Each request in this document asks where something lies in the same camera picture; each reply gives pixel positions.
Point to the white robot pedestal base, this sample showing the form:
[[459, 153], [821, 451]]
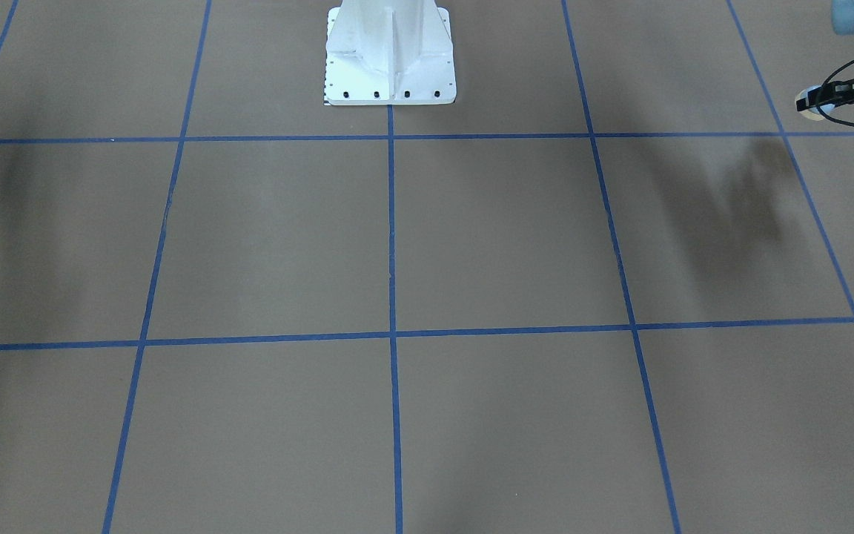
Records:
[[389, 53]]

